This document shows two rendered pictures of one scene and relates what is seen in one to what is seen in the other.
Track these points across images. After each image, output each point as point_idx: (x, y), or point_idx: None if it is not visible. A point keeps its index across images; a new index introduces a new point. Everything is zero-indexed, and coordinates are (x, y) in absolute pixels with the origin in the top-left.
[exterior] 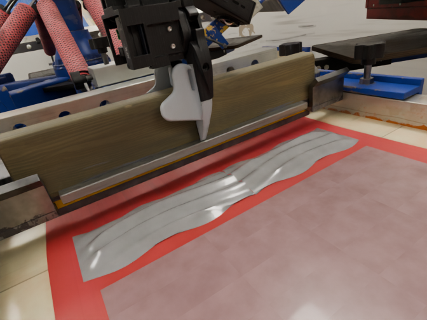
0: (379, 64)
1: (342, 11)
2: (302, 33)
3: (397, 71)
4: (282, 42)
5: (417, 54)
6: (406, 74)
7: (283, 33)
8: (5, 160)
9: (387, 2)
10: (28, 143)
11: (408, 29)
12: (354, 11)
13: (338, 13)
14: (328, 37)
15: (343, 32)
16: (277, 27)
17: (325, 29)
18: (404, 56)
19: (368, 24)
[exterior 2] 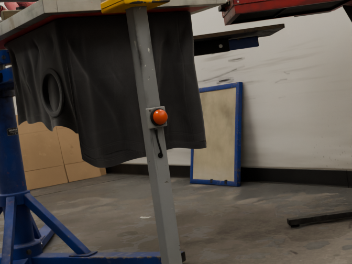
0: (220, 50)
1: (265, 40)
2: (233, 67)
3: (322, 96)
4: (214, 81)
5: (224, 34)
6: (330, 98)
7: (213, 71)
8: (4, 15)
9: (219, 9)
10: (10, 12)
11: (320, 52)
12: (275, 39)
13: (262, 42)
14: (258, 68)
15: (270, 62)
16: (208, 64)
17: (253, 61)
18: (216, 36)
19: (289, 51)
